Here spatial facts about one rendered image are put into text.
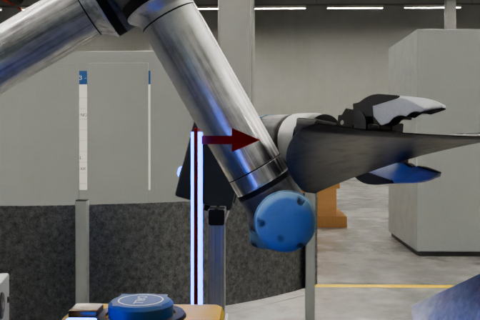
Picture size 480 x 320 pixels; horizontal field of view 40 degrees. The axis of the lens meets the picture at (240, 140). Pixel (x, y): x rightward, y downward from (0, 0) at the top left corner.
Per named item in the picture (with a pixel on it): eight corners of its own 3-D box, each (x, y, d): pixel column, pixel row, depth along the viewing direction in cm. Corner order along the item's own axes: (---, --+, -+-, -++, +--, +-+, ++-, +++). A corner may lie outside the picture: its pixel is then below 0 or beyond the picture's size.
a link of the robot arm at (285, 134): (279, 110, 91) (274, 169, 90) (301, 108, 87) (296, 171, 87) (320, 116, 95) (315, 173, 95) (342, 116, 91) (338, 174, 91)
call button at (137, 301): (168, 335, 39) (168, 305, 39) (101, 334, 39) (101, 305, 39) (176, 316, 43) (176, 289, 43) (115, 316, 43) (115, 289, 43)
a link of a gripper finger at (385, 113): (466, 88, 75) (403, 113, 82) (432, 80, 71) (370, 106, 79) (471, 114, 74) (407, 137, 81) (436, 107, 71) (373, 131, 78)
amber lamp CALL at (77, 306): (97, 320, 40) (97, 310, 40) (67, 320, 40) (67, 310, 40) (103, 312, 42) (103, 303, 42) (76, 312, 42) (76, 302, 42)
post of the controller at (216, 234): (224, 318, 117) (224, 208, 117) (208, 318, 117) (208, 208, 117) (225, 314, 120) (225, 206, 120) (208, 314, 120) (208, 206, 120)
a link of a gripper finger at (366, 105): (405, 85, 76) (351, 108, 83) (396, 83, 76) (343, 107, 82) (411, 124, 75) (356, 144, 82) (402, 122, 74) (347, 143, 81)
